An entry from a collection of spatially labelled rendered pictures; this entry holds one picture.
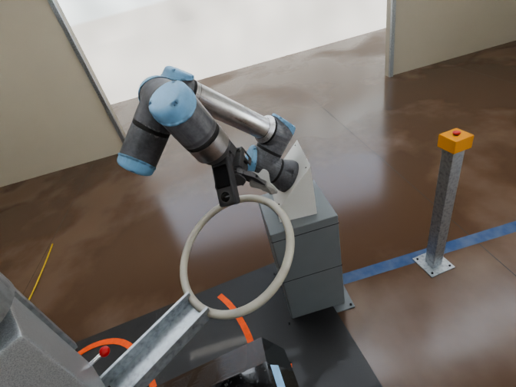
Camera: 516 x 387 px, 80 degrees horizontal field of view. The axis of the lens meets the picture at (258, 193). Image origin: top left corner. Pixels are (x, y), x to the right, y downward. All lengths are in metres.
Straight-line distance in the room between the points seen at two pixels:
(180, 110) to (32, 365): 0.59
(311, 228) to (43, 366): 1.33
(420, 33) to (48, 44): 5.85
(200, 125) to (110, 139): 5.25
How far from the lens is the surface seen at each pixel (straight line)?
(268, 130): 1.55
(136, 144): 0.76
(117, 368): 1.20
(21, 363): 0.83
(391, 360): 2.25
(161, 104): 0.63
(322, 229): 1.80
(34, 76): 5.84
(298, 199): 1.69
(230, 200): 0.70
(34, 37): 5.70
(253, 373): 1.31
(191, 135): 0.64
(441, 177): 2.16
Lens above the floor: 2.02
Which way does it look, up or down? 35 degrees down
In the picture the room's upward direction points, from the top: 15 degrees counter-clockwise
